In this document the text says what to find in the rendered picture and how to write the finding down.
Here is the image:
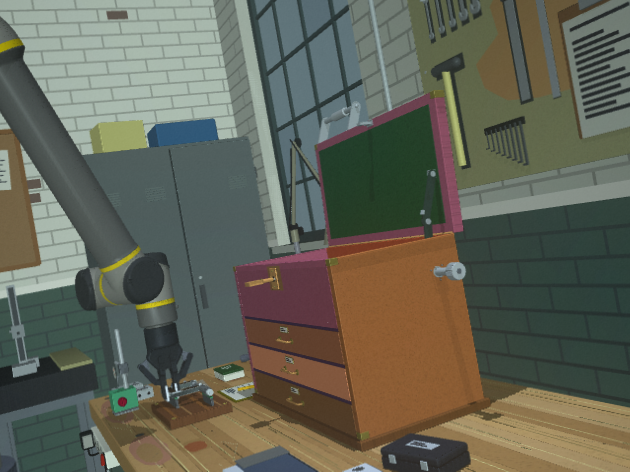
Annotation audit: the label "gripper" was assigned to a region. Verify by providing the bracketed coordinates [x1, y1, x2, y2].
[137, 321, 195, 401]

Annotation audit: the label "silver micrometer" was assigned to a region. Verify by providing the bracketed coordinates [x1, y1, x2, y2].
[162, 380, 217, 408]

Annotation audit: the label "brown wooden felt rest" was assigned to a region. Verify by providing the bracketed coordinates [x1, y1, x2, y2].
[150, 392, 234, 431]

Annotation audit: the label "orange wooden tool chest body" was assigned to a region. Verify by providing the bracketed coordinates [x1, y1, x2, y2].
[233, 231, 492, 453]

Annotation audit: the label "maroon green-lined chest lid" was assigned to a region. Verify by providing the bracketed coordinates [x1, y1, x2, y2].
[314, 90, 464, 247]

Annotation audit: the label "silver thumbscrew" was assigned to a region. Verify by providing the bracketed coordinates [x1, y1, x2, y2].
[432, 261, 468, 282]

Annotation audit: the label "dark lid stay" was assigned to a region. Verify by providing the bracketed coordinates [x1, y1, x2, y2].
[419, 169, 440, 240]

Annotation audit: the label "black hex key set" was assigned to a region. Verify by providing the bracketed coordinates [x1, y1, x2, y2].
[483, 115, 531, 167]

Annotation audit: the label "green magnetic indicator stand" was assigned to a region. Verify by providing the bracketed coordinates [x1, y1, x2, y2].
[107, 328, 140, 418]

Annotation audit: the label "green book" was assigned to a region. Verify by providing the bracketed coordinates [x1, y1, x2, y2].
[212, 362, 246, 383]

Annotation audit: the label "white yellow card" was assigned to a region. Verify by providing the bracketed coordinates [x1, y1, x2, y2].
[219, 380, 256, 403]

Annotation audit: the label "olive pad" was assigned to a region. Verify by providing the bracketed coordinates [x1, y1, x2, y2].
[48, 347, 95, 373]

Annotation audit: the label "black surface plate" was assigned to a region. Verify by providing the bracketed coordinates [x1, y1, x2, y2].
[0, 355, 99, 416]

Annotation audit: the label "dark brown drawer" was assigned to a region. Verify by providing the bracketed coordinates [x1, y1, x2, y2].
[242, 315, 345, 367]
[250, 368, 358, 438]

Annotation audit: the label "light brown drawer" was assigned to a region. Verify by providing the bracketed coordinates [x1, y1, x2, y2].
[246, 342, 352, 403]

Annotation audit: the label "grey plate stand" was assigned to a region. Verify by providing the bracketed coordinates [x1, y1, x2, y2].
[0, 391, 100, 472]

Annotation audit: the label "blue grey book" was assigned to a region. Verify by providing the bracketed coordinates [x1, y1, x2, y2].
[234, 444, 319, 472]

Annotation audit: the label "grey height gauge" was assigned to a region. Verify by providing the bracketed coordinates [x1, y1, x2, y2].
[5, 283, 41, 380]

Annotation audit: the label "grey steel cabinet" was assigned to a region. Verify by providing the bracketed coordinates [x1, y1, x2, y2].
[80, 136, 270, 381]

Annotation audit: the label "grey dividers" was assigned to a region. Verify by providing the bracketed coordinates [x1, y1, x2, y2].
[286, 137, 323, 255]

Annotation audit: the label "cork notice board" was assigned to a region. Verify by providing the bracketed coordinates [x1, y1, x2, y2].
[0, 128, 42, 273]

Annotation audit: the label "yellow box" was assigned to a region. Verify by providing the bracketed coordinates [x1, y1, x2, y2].
[89, 119, 149, 155]

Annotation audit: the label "blue box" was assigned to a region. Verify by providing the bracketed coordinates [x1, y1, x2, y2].
[145, 117, 220, 148]

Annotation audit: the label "black instrument case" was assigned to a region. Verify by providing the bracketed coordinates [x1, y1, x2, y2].
[379, 432, 472, 472]

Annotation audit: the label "dark framed window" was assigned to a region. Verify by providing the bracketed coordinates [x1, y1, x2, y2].
[245, 0, 369, 246]

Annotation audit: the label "olive pegboard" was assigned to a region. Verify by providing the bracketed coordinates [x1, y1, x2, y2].
[407, 0, 630, 191]

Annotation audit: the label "wide grey steel rule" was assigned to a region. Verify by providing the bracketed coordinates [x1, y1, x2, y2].
[498, 0, 534, 105]

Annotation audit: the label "narrow grey steel rule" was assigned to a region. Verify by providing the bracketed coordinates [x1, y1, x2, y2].
[534, 0, 563, 100]

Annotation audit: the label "brown clipboard with paper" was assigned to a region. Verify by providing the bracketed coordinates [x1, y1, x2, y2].
[557, 0, 630, 140]

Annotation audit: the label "grey lid carry handle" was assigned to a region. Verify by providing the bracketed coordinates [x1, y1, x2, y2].
[318, 101, 374, 144]

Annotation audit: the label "white wall pipe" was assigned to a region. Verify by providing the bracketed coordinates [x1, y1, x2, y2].
[365, 0, 394, 113]

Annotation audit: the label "yellow handled hammer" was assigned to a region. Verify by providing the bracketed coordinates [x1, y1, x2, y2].
[430, 52, 472, 170]

